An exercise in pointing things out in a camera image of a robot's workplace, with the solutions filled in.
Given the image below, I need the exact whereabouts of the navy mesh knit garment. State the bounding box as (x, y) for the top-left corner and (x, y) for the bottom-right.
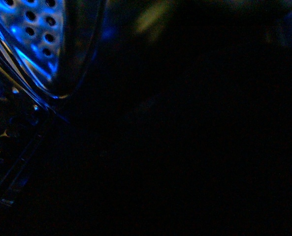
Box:
(20, 44), (292, 236)

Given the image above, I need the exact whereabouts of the steel washing machine drum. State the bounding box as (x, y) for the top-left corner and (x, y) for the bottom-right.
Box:
(0, 0), (106, 208)

